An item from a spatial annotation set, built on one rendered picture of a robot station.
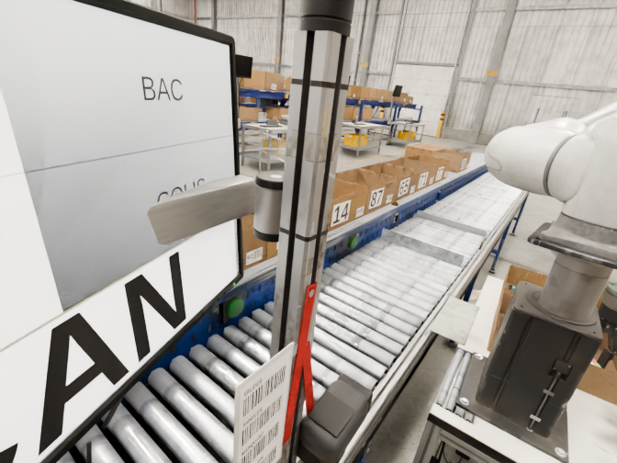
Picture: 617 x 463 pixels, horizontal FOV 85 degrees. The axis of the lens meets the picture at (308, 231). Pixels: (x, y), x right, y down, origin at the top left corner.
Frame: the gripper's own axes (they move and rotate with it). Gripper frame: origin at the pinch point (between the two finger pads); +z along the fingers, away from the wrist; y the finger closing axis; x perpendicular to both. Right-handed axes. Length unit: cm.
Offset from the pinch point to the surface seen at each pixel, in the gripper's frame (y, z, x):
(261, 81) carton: -309, -75, 616
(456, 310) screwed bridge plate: -36.9, 3.6, 20.3
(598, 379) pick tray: -5.4, -2.1, -13.0
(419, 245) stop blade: -46, 1, 75
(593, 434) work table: -12.7, 3.8, -28.1
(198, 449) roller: -109, 4, -56
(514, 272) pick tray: -5, -3, 52
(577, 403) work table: -11.2, 3.8, -17.8
